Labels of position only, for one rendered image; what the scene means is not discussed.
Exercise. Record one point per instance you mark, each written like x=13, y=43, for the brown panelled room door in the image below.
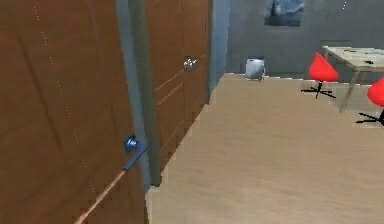
x=176, y=83

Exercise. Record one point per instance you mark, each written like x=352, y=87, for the silver round door knob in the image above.
x=189, y=63

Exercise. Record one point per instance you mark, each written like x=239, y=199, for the pale grey round bin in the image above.
x=255, y=69

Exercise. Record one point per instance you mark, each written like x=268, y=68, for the brown wooden room door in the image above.
x=60, y=110

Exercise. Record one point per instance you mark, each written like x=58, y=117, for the red swivel chair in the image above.
x=377, y=96
x=320, y=71

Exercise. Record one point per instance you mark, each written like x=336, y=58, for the pale wooden table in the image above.
x=358, y=60

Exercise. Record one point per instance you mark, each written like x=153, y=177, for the blue framed wall picture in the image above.
x=284, y=12

